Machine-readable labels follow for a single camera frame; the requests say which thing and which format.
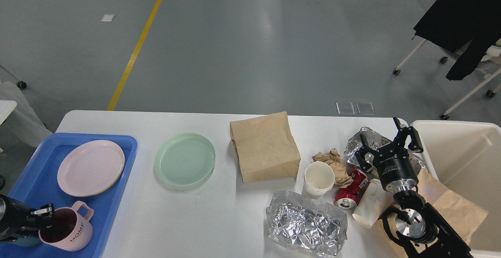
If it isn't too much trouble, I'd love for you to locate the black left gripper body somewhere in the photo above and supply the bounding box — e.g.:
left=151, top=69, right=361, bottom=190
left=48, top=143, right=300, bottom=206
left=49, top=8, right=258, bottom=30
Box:
left=0, top=195, right=34, bottom=243

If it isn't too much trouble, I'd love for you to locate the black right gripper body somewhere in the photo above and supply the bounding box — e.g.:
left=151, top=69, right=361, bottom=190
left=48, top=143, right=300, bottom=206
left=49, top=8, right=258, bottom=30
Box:
left=375, top=150, right=419, bottom=193

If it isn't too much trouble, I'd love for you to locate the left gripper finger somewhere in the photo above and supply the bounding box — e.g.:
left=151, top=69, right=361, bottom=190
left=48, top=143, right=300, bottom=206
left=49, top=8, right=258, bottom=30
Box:
left=30, top=204, right=55, bottom=230

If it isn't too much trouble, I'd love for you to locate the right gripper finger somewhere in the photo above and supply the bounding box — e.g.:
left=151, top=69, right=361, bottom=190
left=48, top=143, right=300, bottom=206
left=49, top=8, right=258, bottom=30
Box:
left=355, top=134, right=382, bottom=173
left=389, top=117, right=424, bottom=155

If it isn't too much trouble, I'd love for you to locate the teal mug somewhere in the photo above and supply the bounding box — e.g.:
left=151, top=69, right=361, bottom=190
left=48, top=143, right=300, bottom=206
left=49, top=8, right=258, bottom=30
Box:
left=9, top=235, right=42, bottom=248

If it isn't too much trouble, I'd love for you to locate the pink mug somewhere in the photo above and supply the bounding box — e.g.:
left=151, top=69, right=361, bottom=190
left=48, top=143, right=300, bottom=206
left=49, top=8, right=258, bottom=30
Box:
left=39, top=201, right=94, bottom=252

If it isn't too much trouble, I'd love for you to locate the green plate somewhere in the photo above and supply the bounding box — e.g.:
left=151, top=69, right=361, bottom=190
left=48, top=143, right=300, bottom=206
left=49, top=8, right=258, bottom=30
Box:
left=153, top=133, right=215, bottom=187

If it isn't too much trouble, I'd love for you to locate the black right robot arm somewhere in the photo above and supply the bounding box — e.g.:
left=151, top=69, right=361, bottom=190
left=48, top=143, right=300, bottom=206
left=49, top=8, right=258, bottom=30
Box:
left=355, top=117, right=471, bottom=258

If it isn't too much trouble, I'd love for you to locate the crumpled foil back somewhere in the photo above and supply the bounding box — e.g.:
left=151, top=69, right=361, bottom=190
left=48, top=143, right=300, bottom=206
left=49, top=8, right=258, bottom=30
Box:
left=344, top=127, right=428, bottom=174

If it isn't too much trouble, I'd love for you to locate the blue plastic tray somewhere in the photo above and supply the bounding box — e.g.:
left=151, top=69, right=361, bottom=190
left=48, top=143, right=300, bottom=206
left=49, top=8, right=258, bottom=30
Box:
left=0, top=133, right=137, bottom=258

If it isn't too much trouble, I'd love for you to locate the crumpled brown paper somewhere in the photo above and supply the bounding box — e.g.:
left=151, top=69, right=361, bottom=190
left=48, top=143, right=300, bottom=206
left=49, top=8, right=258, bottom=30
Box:
left=312, top=148, right=353, bottom=188

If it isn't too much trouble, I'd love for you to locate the white paper cup lying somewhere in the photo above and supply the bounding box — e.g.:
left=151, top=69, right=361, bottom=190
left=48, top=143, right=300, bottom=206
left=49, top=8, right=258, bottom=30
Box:
left=352, top=179, right=394, bottom=228

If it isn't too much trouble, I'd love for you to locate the crushed red soda can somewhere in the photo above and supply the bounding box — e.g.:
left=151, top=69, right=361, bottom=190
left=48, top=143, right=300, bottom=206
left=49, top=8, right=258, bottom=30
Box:
left=333, top=169, right=370, bottom=210

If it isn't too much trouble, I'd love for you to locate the white plastic bin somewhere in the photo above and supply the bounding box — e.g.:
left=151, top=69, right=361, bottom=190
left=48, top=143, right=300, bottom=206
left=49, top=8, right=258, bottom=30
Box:
left=412, top=120, right=501, bottom=258

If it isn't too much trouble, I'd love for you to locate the white paper cup upright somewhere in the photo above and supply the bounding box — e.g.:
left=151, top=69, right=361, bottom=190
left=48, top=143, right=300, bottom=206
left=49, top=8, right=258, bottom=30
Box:
left=302, top=161, right=336, bottom=199

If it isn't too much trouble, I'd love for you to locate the pink plate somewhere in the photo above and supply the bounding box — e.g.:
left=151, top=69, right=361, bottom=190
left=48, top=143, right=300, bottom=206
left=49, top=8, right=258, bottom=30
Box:
left=57, top=140, right=125, bottom=197

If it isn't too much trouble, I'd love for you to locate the crumpled foil tray front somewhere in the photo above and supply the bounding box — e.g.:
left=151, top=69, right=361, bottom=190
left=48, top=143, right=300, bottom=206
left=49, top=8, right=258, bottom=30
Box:
left=265, top=191, right=348, bottom=258

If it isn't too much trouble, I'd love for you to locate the white furniture at left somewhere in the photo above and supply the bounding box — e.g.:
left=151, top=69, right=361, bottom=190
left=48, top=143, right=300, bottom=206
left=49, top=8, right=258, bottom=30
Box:
left=0, top=81, right=52, bottom=147

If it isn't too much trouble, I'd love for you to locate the white rolling chair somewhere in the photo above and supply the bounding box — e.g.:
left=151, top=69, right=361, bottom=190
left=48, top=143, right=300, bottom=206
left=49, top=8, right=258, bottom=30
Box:
left=393, top=37, right=501, bottom=121

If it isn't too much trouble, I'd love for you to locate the black jacket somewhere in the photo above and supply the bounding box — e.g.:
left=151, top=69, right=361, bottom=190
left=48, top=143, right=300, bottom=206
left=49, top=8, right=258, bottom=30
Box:
left=413, top=0, right=501, bottom=80

